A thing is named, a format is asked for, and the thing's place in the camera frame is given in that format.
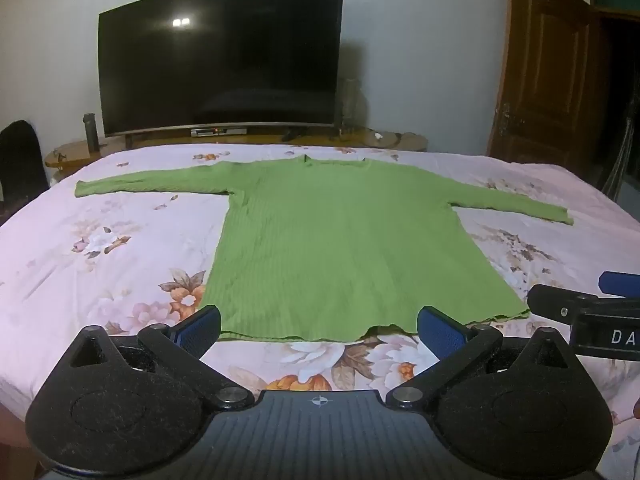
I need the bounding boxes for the brown wooden door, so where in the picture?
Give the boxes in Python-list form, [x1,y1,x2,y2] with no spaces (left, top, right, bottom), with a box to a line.
[487,0,608,181]

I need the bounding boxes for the silver set-top box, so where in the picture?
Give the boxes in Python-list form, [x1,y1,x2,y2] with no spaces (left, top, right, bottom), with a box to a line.
[190,127,248,138]

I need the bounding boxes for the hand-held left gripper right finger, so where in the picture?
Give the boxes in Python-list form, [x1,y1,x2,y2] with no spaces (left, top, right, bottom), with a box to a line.
[387,306,581,411]

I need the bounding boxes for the wooden television stand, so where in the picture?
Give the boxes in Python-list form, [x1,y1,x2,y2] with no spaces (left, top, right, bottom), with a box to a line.
[44,127,428,168]

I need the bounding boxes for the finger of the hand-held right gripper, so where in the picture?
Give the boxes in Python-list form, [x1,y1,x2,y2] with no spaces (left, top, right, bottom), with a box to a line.
[527,284,593,332]
[599,271,640,297]

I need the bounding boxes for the dark thermos bottle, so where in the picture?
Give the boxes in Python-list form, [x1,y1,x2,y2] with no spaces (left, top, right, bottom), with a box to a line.
[82,112,99,153]

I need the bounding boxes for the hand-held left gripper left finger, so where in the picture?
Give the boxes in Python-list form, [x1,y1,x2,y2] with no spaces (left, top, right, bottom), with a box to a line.
[69,305,255,411]

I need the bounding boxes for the grey hanging cables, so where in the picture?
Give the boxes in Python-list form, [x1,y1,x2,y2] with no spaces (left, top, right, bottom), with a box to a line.
[602,105,640,206]

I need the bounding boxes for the pink floral bed sheet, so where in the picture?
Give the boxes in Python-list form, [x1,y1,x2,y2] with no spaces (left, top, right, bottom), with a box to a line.
[0,142,640,480]

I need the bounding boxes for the black curved television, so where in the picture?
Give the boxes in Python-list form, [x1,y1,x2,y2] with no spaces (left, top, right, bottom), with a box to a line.
[97,0,346,150]

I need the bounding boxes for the green ribbed sweater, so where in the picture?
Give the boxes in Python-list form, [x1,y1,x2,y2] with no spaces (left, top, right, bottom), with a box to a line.
[75,154,575,343]

